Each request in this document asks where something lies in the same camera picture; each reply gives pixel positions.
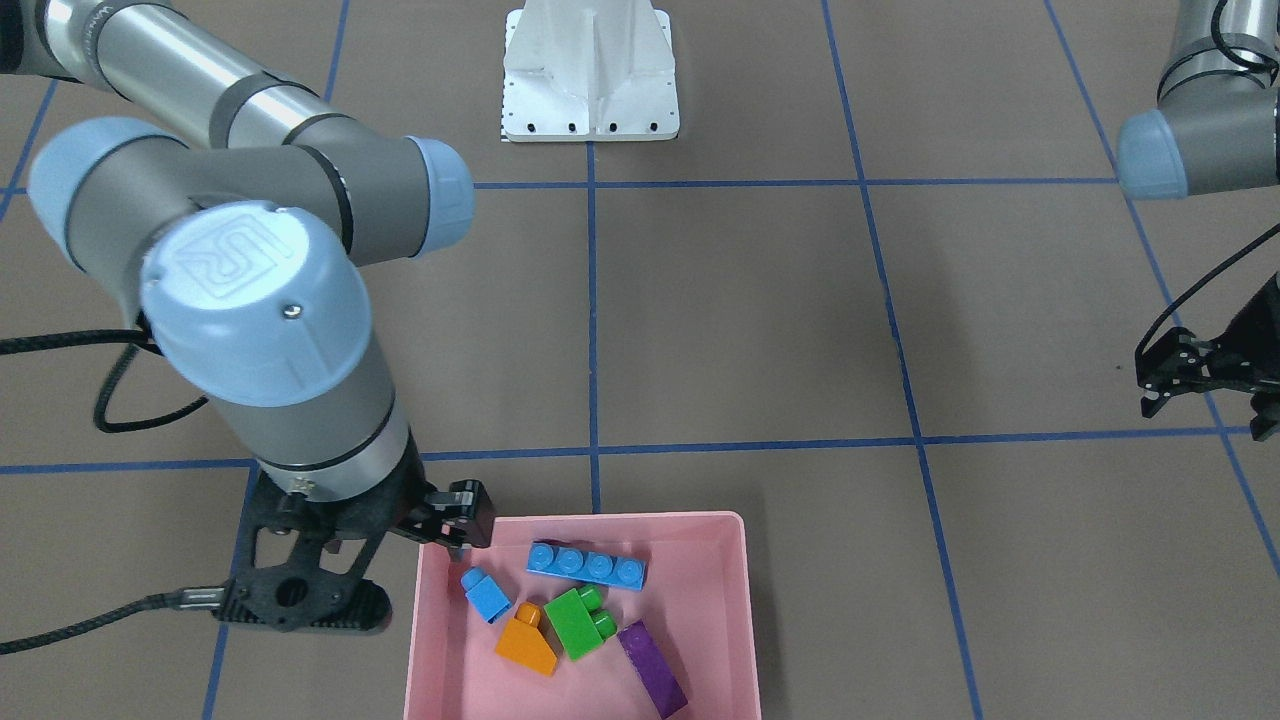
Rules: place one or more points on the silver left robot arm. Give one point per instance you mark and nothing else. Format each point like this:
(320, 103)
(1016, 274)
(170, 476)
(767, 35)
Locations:
(1213, 129)

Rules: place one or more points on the small blue block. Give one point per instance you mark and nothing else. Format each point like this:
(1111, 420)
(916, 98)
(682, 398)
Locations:
(484, 594)

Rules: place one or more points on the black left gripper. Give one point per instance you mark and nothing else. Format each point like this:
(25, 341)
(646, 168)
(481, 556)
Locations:
(1250, 341)

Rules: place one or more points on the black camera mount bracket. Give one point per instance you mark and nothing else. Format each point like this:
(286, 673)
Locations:
(316, 589)

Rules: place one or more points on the long blue block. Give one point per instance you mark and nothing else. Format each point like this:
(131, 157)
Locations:
(571, 563)

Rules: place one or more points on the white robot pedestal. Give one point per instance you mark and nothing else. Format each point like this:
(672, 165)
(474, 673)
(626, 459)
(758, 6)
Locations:
(589, 71)

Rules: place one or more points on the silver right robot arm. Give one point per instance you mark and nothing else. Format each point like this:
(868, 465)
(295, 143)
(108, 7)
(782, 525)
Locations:
(232, 230)

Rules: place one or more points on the purple block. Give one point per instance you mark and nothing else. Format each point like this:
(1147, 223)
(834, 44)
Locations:
(653, 670)

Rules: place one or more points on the blue tape grid lines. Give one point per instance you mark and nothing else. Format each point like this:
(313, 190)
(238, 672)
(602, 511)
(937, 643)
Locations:
(880, 299)

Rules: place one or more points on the orange block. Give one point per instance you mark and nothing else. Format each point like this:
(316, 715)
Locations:
(522, 643)

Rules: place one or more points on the green block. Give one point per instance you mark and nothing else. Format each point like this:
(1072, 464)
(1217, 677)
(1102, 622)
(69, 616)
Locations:
(580, 621)

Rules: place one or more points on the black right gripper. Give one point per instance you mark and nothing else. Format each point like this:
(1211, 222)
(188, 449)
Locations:
(392, 507)

